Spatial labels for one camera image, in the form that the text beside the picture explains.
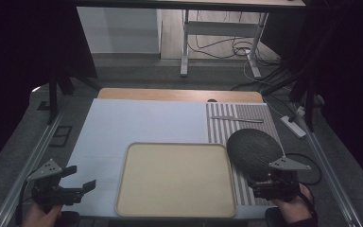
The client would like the black floor cable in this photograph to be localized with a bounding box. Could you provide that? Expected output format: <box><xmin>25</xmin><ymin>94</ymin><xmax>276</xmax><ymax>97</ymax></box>
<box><xmin>187</xmin><ymin>34</ymin><xmax>282</xmax><ymax>68</ymax></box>

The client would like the white floor cable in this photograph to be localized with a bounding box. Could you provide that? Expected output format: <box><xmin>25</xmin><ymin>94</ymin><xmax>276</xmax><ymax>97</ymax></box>
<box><xmin>233</xmin><ymin>46</ymin><xmax>285</xmax><ymax>118</ymax></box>

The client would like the black floor socket cover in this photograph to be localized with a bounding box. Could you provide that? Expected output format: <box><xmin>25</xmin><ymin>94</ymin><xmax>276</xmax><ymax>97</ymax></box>
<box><xmin>49</xmin><ymin>125</ymin><xmax>74</xmax><ymax>148</ymax></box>

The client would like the black metal stand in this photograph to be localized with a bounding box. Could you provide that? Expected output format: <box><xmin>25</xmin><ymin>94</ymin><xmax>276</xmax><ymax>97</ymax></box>
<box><xmin>37</xmin><ymin>70</ymin><xmax>102</xmax><ymax>126</ymax></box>
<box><xmin>260</xmin><ymin>61</ymin><xmax>318</xmax><ymax>133</ymax></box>

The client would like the white desk frame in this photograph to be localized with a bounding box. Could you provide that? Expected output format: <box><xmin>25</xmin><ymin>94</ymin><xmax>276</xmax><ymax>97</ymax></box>
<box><xmin>180</xmin><ymin>9</ymin><xmax>269</xmax><ymax>79</ymax></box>

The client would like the aluminium rail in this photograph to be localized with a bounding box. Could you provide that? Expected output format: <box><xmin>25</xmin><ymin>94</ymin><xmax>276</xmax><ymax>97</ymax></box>
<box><xmin>296</xmin><ymin>107</ymin><xmax>363</xmax><ymax>227</ymax></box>
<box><xmin>0</xmin><ymin>102</ymin><xmax>71</xmax><ymax>227</ymax></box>

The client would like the person's left hand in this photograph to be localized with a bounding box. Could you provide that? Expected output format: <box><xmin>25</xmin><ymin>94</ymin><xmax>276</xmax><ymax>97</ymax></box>
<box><xmin>21</xmin><ymin>202</ymin><xmax>62</xmax><ymax>227</ymax></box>

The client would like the white cabinet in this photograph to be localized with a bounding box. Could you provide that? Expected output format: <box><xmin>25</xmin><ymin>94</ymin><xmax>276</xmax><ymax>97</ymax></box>
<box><xmin>77</xmin><ymin>7</ymin><xmax>164</xmax><ymax>55</ymax></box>

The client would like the dark grey round plate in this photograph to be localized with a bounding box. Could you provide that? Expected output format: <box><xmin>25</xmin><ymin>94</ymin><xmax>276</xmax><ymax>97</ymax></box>
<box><xmin>226</xmin><ymin>128</ymin><xmax>285</xmax><ymax>183</ymax></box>

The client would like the pale blue table mat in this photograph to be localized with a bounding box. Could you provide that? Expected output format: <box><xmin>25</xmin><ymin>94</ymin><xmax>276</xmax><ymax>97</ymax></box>
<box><xmin>60</xmin><ymin>97</ymin><xmax>210</xmax><ymax>219</ymax></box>

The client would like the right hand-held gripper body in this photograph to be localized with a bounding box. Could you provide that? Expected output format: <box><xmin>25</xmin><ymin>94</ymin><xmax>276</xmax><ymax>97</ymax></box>
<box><xmin>248</xmin><ymin>156</ymin><xmax>313</xmax><ymax>201</ymax></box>

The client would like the striped placemat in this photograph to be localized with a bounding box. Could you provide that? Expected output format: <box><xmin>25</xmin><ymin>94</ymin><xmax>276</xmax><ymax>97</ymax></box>
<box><xmin>205</xmin><ymin>101</ymin><xmax>285</xmax><ymax>208</ymax></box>

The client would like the beige tray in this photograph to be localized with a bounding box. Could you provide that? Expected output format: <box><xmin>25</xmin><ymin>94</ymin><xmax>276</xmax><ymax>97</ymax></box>
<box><xmin>114</xmin><ymin>142</ymin><xmax>237</xmax><ymax>218</ymax></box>

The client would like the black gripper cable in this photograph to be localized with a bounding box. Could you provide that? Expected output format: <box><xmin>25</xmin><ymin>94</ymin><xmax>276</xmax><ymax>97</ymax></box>
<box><xmin>284</xmin><ymin>152</ymin><xmax>323</xmax><ymax>186</ymax></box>

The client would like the white power strip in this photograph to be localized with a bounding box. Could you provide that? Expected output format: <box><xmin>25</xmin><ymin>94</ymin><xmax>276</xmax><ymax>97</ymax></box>
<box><xmin>279</xmin><ymin>114</ymin><xmax>307</xmax><ymax>139</ymax></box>

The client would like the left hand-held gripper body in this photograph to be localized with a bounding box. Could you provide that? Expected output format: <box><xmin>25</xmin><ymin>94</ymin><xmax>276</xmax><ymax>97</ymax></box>
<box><xmin>26</xmin><ymin>158</ymin><xmax>86</xmax><ymax>211</ymax></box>

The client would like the metal knife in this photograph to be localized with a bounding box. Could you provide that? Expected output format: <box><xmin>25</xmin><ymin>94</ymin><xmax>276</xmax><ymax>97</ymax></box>
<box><xmin>210</xmin><ymin>115</ymin><xmax>265</xmax><ymax>124</ymax></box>

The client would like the person's right hand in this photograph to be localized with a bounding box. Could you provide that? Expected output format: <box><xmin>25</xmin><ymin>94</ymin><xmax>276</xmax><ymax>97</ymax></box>
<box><xmin>269</xmin><ymin>183</ymin><xmax>315</xmax><ymax>223</ymax></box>

